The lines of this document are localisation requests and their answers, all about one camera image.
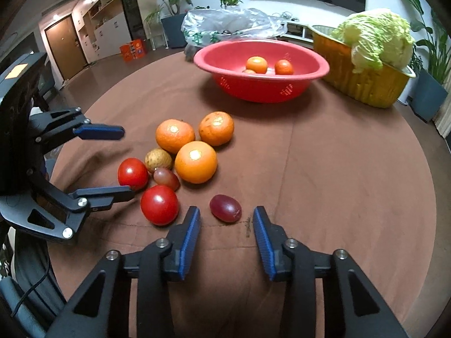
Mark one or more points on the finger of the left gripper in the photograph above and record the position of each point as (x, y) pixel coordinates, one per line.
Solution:
(99, 132)
(101, 199)

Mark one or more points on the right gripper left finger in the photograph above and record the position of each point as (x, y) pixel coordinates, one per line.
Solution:
(183, 238)

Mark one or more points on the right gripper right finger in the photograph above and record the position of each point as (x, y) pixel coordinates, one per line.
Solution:
(270, 239)

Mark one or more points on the red tomato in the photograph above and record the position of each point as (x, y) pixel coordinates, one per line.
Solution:
(160, 205)
(133, 173)

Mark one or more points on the red tomato front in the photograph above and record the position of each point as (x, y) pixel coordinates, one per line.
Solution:
(160, 205)

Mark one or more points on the red grape front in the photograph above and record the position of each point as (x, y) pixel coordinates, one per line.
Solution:
(225, 208)

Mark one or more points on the red grape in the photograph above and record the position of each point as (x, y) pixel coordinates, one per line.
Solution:
(164, 176)
(225, 208)

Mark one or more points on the small brown potato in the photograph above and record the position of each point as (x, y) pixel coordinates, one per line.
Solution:
(158, 158)

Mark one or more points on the large orange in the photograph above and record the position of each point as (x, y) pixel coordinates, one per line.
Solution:
(196, 162)

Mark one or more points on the orange box on floor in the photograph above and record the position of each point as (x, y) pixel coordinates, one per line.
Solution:
(135, 49)

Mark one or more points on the brown entrance door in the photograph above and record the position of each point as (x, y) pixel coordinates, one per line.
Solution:
(65, 47)

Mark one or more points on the red plastic colander bowl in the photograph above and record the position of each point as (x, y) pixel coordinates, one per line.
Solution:
(226, 60)

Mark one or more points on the clear plastic bag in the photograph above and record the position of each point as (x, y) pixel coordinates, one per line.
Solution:
(203, 27)

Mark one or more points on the deep orange mandarin in bowl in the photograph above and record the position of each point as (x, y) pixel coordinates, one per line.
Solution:
(284, 67)

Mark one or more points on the pale orange in bowl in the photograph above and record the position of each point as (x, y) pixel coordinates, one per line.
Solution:
(258, 64)

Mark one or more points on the gold foil basin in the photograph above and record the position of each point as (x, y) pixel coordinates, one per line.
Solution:
(377, 88)

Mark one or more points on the small plant white pot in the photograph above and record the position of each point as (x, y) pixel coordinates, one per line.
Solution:
(224, 4)

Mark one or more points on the napa cabbage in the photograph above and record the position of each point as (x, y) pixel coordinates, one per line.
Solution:
(376, 37)

